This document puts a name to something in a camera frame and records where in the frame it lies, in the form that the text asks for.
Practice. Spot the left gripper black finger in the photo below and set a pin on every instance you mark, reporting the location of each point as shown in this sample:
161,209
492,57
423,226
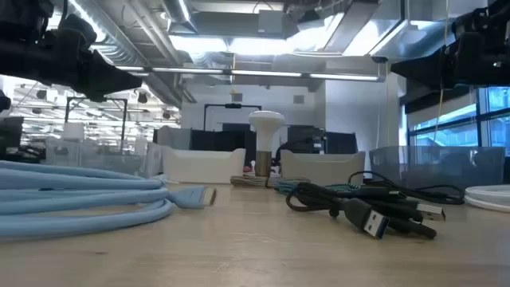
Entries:
107,79

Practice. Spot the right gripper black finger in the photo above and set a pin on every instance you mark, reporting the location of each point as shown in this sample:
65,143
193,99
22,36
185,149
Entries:
430,69

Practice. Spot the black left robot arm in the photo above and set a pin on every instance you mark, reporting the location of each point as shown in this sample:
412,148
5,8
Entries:
20,24

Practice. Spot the clear plastic bin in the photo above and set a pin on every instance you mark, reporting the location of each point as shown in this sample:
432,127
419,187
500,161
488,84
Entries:
99,159

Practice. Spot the grey translucent plastic bin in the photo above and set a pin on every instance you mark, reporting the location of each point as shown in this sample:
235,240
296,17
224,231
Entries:
434,163

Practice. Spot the black computer monitors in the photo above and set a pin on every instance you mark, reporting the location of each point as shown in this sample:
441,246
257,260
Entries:
338,141

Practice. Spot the dark office partition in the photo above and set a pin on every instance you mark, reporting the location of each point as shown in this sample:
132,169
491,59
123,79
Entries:
215,139

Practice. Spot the white plastic bin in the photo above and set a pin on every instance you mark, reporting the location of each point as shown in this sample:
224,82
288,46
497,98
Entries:
203,167

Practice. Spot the beige plastic bin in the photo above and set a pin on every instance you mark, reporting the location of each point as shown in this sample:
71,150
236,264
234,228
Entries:
318,167

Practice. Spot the long ceiling light strip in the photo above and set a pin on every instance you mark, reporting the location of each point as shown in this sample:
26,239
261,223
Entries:
263,73

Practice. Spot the white mushroom table lamp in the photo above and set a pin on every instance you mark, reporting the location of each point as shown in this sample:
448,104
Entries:
265,127

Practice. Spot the grey ceiling box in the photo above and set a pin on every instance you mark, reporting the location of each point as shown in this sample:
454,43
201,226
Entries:
271,22

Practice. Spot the black frame with camera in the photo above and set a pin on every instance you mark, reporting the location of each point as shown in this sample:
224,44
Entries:
233,105

